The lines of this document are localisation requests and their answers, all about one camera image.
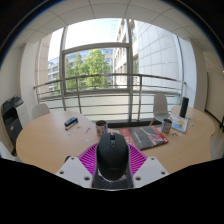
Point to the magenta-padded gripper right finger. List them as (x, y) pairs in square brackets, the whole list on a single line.
[(150, 170)]

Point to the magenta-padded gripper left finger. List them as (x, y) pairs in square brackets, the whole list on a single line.
[(74, 170)]

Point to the black computer mouse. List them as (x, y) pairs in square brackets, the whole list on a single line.
[(112, 156)]

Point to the red and grey magazine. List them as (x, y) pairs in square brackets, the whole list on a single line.
[(145, 136)]

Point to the black and blue stapler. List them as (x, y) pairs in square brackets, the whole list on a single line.
[(71, 122)]

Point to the light blue booklet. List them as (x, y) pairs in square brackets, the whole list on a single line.
[(179, 125)]

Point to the black cylinder speaker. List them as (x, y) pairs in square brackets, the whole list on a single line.
[(184, 107)]

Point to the black office printer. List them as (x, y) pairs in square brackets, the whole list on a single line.
[(11, 120)]

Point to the grey metal railing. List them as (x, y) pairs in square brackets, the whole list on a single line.
[(100, 76)]

